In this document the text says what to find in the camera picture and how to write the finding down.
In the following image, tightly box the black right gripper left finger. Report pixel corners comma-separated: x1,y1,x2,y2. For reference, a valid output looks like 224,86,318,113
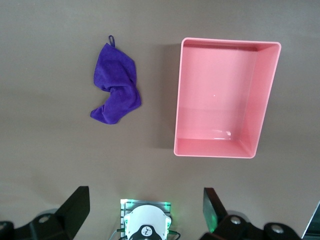
0,185,91,240

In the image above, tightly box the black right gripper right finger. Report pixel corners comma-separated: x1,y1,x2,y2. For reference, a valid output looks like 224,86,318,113
199,187,301,240

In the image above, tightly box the purple microfibre cloth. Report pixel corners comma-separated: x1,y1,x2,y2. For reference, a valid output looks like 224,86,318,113
89,34,143,125

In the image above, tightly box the pink plastic bin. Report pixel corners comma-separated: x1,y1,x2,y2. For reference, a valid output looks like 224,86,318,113
173,37,283,159

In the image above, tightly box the thin grey base cable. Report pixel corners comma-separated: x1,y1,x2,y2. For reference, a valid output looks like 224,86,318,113
109,227,126,240

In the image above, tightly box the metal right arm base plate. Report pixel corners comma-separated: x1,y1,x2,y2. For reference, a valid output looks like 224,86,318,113
119,198,173,238

